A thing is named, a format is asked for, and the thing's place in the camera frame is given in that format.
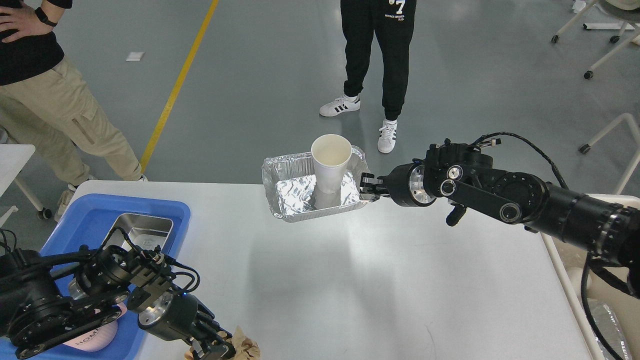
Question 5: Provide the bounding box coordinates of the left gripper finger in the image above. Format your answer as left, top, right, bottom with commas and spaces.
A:
190, 330, 237, 360

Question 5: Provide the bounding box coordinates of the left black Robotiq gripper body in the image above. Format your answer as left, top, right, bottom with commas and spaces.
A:
137, 292, 221, 345

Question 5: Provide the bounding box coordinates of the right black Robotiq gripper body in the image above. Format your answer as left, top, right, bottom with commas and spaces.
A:
380, 162, 436, 207

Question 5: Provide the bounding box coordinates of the brown paper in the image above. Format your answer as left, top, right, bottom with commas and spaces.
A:
186, 326, 261, 360

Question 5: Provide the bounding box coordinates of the cream paper cup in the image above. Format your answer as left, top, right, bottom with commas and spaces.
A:
311, 134, 352, 194

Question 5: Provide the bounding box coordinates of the pink HOME mug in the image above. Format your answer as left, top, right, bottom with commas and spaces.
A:
64, 321, 119, 353

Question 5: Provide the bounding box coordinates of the aluminium foil tray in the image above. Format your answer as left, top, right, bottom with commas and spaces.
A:
262, 145, 374, 223

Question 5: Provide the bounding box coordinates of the square metal tin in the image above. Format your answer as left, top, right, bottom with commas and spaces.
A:
112, 213, 174, 253

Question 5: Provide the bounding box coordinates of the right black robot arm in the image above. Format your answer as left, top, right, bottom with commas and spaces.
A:
359, 133, 640, 297

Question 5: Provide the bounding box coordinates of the blue plastic tray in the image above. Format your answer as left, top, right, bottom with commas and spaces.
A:
0, 193, 192, 360

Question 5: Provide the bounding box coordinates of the person in black joggers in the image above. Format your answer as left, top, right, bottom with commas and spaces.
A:
319, 0, 418, 154

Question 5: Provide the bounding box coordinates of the chair base with castors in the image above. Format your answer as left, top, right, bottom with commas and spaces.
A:
578, 112, 640, 195
550, 0, 640, 81

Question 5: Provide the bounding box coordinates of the beige plastic bin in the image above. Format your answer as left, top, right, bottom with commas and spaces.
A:
542, 193, 640, 360

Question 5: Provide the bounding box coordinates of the white side table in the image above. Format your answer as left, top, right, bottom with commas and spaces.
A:
0, 143, 52, 220

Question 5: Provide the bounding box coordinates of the foil tray inside bin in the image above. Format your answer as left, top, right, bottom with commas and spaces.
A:
587, 298, 633, 360

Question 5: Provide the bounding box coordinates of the person in khaki trousers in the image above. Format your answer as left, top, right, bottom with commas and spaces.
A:
0, 0, 147, 220

